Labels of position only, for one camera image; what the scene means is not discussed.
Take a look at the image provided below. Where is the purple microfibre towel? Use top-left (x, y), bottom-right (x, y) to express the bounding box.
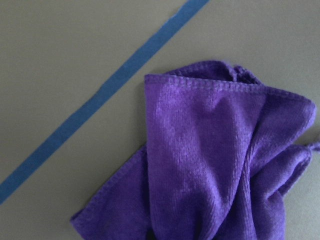
top-left (70, 61), bottom-right (316, 240)

